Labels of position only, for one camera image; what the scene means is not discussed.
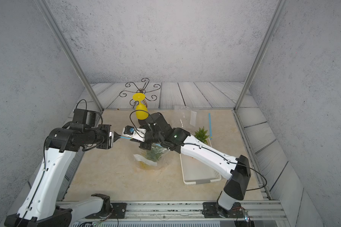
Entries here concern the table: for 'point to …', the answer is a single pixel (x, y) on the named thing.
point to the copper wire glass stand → (142, 89)
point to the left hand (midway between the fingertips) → (124, 131)
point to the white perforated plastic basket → (196, 171)
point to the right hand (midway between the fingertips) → (133, 136)
